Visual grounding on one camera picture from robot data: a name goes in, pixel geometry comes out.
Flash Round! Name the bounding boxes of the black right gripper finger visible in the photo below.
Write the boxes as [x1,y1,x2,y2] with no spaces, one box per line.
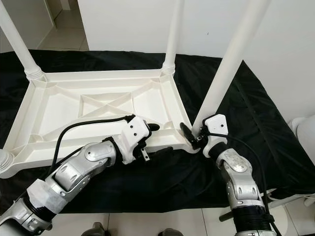
[180,122,198,148]

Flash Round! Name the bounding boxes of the white plastic children table top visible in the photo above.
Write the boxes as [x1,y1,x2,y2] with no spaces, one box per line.
[0,68,197,178]

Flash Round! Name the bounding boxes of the black cloth table cover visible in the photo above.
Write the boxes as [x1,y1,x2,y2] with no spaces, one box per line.
[0,49,315,212]

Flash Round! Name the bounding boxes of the grey robot right leg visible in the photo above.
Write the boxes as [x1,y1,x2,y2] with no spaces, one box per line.
[160,229,184,236]

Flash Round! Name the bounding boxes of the grey robot leg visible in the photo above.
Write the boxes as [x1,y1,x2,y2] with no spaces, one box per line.
[86,222,111,236]
[160,229,184,236]

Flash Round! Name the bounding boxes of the grey robot left leg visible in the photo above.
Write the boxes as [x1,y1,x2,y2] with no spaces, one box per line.
[86,222,111,236]

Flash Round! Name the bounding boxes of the white floor fan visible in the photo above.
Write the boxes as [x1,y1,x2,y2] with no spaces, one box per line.
[291,117,315,148]

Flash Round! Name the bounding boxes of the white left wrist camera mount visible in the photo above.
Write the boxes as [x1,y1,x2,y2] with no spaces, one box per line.
[118,117,153,164]

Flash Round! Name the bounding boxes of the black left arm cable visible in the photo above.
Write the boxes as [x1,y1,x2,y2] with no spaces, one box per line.
[54,115,136,168]

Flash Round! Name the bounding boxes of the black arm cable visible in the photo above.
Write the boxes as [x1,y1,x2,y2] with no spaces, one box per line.
[54,115,136,168]
[207,132,276,232]

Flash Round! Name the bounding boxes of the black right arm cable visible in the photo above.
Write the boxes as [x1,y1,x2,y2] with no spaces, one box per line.
[207,132,276,232]

